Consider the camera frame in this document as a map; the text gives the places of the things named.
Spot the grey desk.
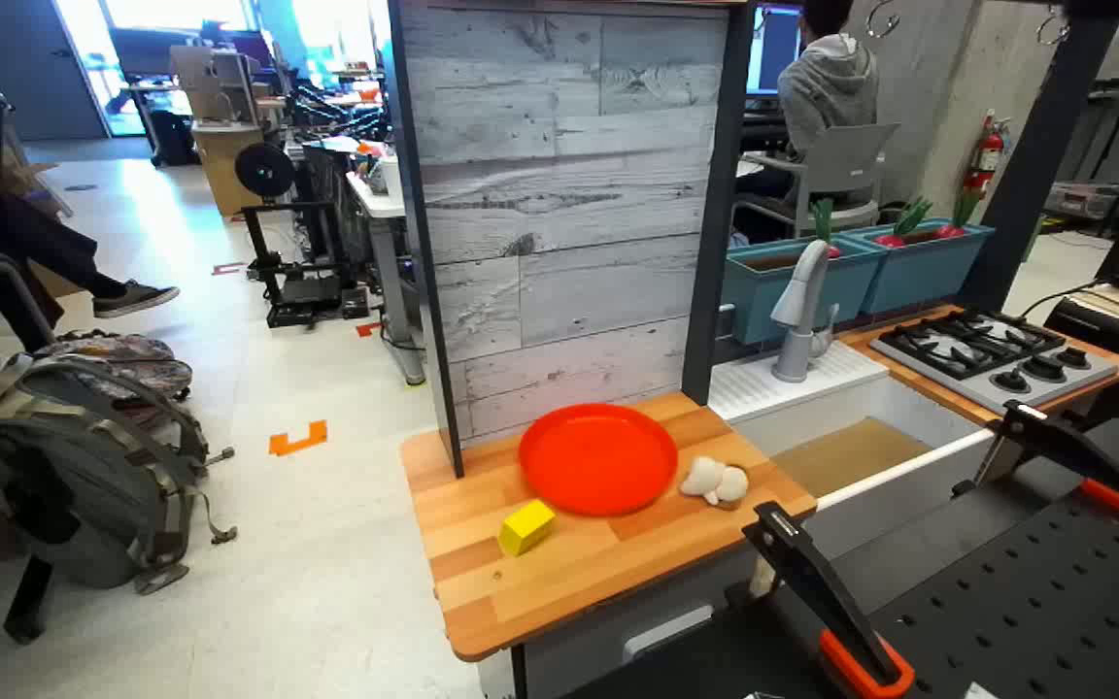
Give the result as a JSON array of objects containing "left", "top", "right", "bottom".
[{"left": 341, "top": 149, "right": 430, "bottom": 387}]

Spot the black vertical frame post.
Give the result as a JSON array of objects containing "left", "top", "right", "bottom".
[
  {"left": 679, "top": 0, "right": 758, "bottom": 408},
  {"left": 382, "top": 0, "right": 466, "bottom": 480}
]

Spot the yellow block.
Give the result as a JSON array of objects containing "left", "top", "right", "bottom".
[{"left": 496, "top": 496, "right": 561, "bottom": 559}]

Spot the black clamp with orange handle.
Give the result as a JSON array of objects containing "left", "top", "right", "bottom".
[
  {"left": 973, "top": 399, "right": 1119, "bottom": 527},
  {"left": 738, "top": 502, "right": 922, "bottom": 699}
]

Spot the black perforated mounting board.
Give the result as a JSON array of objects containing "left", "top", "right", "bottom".
[{"left": 865, "top": 493, "right": 1119, "bottom": 699}]

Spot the seated person in dark clothes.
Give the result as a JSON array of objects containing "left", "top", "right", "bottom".
[{"left": 0, "top": 122, "right": 184, "bottom": 324}]

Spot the grey backpack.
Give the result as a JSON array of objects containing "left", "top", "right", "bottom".
[{"left": 0, "top": 329, "right": 241, "bottom": 594}]

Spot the teal planter box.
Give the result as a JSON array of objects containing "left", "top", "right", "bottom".
[
  {"left": 862, "top": 220, "right": 1000, "bottom": 324},
  {"left": 723, "top": 229, "right": 887, "bottom": 349}
]

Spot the black diagonal frame beam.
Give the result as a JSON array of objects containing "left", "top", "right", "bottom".
[{"left": 961, "top": 0, "right": 1119, "bottom": 314}]

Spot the grey wood-look backsplash panel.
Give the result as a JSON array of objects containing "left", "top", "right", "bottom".
[{"left": 399, "top": 0, "right": 729, "bottom": 450}]

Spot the small white toy object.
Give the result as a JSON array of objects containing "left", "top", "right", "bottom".
[{"left": 678, "top": 456, "right": 753, "bottom": 507}]

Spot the black equipment cart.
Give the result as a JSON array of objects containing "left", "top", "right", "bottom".
[{"left": 235, "top": 128, "right": 375, "bottom": 329}]

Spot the toy gas stove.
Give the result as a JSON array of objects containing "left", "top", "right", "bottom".
[{"left": 872, "top": 308, "right": 1119, "bottom": 414}]

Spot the grey toy faucet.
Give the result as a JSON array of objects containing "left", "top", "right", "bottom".
[{"left": 766, "top": 236, "right": 845, "bottom": 387}]

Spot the red round plate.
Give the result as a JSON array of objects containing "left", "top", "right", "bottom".
[{"left": 517, "top": 399, "right": 684, "bottom": 522}]

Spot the red fire extinguisher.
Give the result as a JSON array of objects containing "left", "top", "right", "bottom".
[{"left": 961, "top": 109, "right": 1016, "bottom": 220}]

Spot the white toy sink basin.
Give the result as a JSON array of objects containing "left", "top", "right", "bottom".
[{"left": 707, "top": 342, "right": 1000, "bottom": 562}]

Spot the wooden cabinet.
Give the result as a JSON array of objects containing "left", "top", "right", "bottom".
[{"left": 191, "top": 115, "right": 279, "bottom": 220}]

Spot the grey office chair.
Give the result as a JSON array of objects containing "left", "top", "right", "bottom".
[{"left": 729, "top": 122, "right": 903, "bottom": 245}]

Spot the person in grey hoodie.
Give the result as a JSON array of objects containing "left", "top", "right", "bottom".
[{"left": 772, "top": 0, "right": 887, "bottom": 149}]

